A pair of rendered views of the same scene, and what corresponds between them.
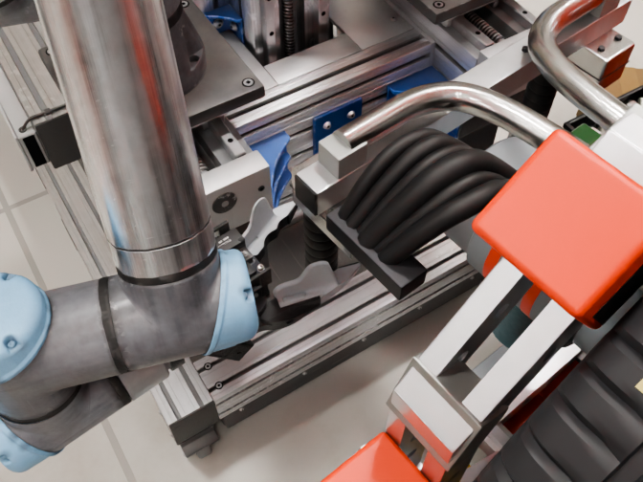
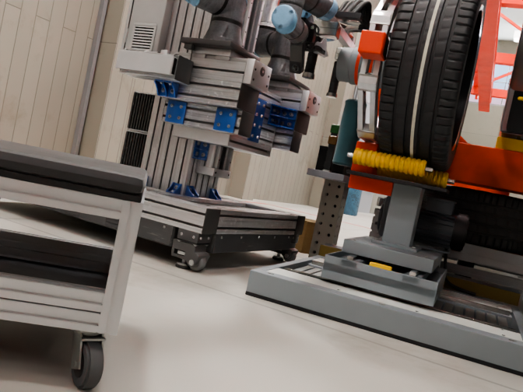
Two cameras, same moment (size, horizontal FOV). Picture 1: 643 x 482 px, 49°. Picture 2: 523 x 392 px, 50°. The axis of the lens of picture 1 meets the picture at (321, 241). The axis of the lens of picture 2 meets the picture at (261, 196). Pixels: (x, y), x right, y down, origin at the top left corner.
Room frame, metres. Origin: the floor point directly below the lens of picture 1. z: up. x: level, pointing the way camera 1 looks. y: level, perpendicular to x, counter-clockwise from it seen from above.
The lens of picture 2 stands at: (-1.29, 1.09, 0.38)
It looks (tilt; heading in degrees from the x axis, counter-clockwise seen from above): 2 degrees down; 330
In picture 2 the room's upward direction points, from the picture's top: 12 degrees clockwise
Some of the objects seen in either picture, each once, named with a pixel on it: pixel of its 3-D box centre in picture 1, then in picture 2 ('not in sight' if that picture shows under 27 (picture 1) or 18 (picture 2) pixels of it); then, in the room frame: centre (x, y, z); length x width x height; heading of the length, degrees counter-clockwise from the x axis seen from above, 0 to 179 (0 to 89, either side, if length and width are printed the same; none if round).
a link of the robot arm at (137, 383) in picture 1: (130, 349); (294, 29); (0.29, 0.17, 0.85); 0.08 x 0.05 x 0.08; 39
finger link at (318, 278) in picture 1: (318, 276); (323, 47); (0.36, 0.00, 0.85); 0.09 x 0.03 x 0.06; 105
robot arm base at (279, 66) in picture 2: not in sight; (281, 68); (0.97, -0.20, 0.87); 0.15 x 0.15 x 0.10
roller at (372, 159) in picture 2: not in sight; (389, 162); (0.19, -0.25, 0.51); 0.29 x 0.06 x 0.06; 39
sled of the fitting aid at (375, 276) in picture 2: not in sight; (389, 272); (0.19, -0.35, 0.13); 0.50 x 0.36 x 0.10; 129
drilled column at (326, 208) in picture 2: not in sight; (328, 224); (0.89, -0.58, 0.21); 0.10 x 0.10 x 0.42; 39
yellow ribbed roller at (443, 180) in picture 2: not in sight; (412, 174); (0.22, -0.39, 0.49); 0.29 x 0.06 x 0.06; 39
